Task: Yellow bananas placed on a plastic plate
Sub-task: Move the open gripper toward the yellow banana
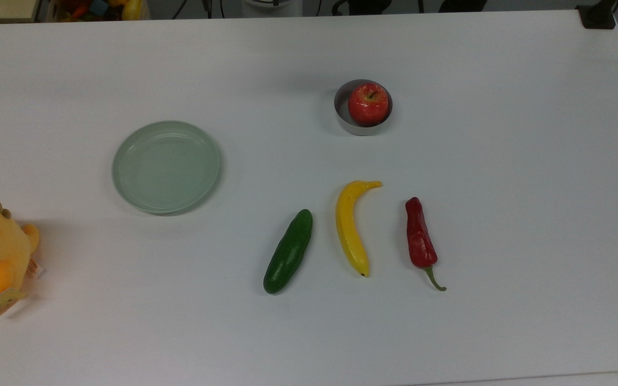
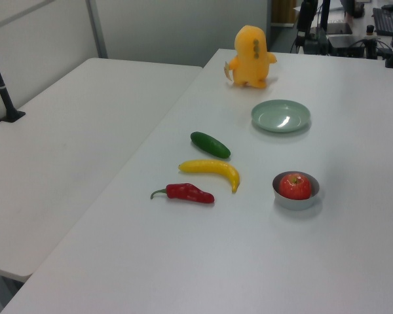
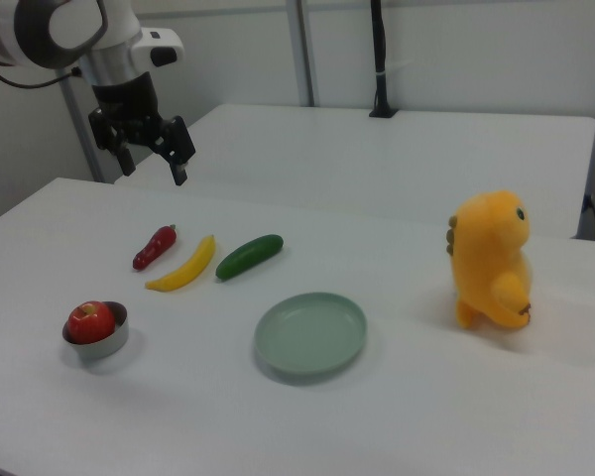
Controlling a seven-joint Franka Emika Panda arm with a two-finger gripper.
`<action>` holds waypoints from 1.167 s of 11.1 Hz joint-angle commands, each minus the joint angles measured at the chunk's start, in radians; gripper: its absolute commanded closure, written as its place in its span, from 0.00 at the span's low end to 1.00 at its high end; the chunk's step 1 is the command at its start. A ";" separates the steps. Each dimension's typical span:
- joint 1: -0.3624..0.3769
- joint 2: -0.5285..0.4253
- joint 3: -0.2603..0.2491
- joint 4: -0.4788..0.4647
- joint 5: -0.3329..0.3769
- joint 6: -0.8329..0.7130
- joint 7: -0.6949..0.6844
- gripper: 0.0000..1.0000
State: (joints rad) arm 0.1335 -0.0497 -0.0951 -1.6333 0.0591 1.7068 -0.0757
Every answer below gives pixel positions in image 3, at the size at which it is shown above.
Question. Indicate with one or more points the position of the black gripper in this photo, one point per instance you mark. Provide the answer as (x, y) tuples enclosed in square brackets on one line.
[(129, 106)]

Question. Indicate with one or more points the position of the yellow toy banana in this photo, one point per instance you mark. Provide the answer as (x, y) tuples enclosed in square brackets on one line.
[(186, 272)]

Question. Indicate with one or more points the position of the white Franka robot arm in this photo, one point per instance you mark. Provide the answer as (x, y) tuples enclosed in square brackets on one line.
[(114, 30)]

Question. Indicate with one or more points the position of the pale green plastic plate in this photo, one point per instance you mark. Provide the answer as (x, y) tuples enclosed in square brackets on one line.
[(310, 339)]

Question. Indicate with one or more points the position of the red toy chili pepper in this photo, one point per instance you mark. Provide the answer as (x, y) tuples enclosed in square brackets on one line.
[(151, 250)]

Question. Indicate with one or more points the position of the green toy cucumber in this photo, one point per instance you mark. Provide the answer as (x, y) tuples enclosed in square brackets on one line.
[(248, 257)]

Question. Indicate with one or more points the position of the red toy apple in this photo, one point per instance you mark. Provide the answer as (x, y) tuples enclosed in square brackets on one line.
[(91, 322)]

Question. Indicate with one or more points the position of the round metal bowl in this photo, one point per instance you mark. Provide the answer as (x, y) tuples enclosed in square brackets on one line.
[(104, 349)]

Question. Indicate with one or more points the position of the black pole with clamp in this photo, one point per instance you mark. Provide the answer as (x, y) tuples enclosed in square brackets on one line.
[(379, 49)]

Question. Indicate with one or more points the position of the orange plush toy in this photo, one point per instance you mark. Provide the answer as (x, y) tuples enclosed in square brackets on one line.
[(491, 258)]

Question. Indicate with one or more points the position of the grey aluminium frame post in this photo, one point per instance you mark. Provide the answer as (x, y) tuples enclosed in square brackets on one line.
[(82, 141)]

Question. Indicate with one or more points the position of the grey aluminium wall post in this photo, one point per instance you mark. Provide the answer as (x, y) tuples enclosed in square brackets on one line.
[(302, 49)]

